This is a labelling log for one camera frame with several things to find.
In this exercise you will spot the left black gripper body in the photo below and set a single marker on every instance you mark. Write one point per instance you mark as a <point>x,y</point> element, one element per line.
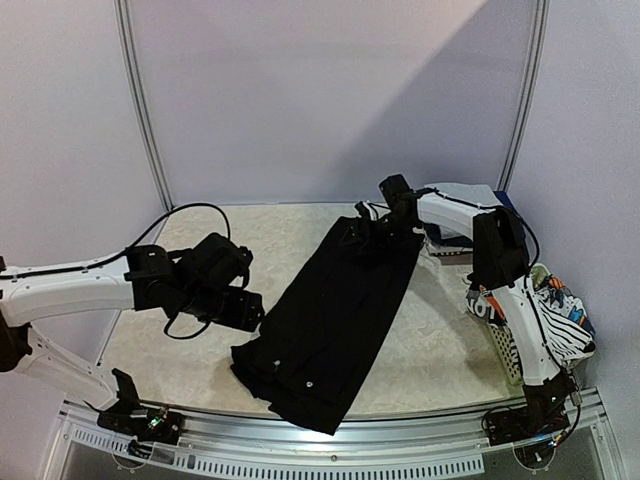
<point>204,304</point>

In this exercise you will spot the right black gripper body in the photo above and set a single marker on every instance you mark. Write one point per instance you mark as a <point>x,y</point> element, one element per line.
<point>364,220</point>

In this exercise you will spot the grey tank top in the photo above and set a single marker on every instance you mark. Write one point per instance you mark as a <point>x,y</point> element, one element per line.
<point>479,195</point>

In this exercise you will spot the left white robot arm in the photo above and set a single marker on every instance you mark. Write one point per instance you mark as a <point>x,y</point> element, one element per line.
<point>139,278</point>

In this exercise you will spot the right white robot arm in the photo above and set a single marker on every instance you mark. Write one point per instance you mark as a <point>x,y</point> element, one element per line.
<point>500,256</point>

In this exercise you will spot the white perforated laundry basket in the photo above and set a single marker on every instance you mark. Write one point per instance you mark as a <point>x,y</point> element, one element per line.
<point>507,355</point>

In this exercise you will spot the folded blue garment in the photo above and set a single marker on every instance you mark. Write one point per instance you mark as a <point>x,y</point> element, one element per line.
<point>448,221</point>

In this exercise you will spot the colourful graphic print garment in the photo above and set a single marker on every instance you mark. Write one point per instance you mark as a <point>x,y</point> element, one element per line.
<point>481,303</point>

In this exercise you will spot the black white striped garment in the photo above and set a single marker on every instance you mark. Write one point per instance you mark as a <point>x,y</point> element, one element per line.
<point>570,334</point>

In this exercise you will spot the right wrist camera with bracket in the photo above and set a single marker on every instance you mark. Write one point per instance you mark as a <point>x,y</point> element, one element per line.
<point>398,196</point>

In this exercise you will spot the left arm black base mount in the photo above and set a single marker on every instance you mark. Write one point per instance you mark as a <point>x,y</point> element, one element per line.
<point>129,417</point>

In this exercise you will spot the aluminium front rail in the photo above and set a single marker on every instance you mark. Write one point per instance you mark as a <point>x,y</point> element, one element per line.
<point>446,444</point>

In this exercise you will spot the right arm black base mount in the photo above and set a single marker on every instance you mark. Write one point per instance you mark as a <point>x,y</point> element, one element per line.
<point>553,408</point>

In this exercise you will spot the right aluminium corner post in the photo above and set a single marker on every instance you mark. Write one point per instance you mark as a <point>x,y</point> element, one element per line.
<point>530,75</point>

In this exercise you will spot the aluminium corner post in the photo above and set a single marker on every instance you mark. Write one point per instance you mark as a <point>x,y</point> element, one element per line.
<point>530,75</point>
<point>141,109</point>

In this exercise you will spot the left aluminium corner post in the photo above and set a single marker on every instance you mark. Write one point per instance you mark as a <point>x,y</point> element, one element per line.
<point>141,109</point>

